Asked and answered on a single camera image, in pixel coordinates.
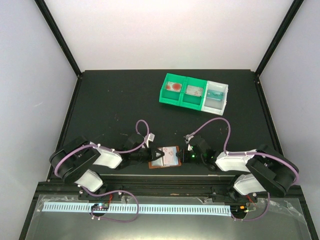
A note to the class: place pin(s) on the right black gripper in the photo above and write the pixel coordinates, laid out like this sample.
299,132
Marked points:
181,157

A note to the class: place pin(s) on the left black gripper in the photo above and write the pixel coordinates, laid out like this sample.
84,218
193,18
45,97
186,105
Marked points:
161,153

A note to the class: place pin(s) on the white card red flowers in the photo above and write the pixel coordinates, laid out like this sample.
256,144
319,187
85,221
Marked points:
169,158

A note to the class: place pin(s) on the brown leather card holder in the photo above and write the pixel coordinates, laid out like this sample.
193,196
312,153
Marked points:
157,165

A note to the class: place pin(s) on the pink white numbered card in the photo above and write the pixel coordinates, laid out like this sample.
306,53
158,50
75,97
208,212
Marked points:
194,90

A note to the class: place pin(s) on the teal VIP card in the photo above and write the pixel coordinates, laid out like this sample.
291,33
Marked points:
215,95

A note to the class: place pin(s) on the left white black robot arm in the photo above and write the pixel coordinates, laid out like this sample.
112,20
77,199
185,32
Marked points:
76,159

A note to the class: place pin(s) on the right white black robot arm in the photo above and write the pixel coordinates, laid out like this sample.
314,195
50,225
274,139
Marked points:
258,170

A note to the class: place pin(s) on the card with red circles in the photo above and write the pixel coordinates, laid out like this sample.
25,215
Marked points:
173,86

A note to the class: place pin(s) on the middle green plastic bin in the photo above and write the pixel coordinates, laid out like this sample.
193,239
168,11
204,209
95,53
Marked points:
193,102

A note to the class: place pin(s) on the green plastic bin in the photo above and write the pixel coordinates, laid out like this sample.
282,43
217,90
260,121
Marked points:
193,102
169,97

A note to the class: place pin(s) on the left green plastic bin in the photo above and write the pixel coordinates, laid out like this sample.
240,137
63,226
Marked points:
169,97

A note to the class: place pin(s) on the white plastic bin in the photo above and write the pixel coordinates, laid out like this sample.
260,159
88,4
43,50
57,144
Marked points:
212,106

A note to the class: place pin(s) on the right small circuit board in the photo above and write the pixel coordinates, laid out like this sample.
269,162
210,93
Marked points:
239,209

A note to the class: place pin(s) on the small circuit board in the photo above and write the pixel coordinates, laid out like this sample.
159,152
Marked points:
100,207
239,209

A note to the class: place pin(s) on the left small circuit board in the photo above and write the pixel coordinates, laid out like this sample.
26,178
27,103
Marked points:
100,207

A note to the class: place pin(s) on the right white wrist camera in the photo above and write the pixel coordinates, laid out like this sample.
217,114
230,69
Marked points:
188,138

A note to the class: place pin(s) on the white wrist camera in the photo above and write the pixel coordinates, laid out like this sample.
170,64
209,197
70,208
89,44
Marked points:
188,138
149,138

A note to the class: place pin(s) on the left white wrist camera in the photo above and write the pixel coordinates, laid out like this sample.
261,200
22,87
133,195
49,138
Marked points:
149,138

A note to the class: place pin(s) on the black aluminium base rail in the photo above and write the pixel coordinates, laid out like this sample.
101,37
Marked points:
167,185

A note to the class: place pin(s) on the white slotted cable duct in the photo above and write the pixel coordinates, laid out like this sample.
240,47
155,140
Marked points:
153,209

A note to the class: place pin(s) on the left black frame post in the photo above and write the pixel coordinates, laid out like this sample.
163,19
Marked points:
46,13

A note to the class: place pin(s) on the black frame post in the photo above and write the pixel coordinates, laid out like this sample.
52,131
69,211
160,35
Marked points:
46,13
283,27

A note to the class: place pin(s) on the right black frame post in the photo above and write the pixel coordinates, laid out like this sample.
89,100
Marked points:
283,27

